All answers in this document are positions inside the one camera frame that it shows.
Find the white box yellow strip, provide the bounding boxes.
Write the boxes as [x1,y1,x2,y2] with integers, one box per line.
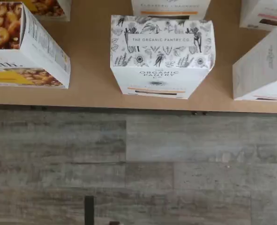
[130,0,211,21]
[110,15,216,100]

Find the wooden shelf board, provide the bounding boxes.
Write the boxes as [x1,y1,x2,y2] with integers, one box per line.
[0,0,277,114]

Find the purely elizabeth yellow granola box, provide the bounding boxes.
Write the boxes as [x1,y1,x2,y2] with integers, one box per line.
[0,1,71,90]
[23,0,73,23]

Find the white box pink strip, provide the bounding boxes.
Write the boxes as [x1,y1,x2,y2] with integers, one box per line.
[232,27,277,102]
[239,0,277,33]

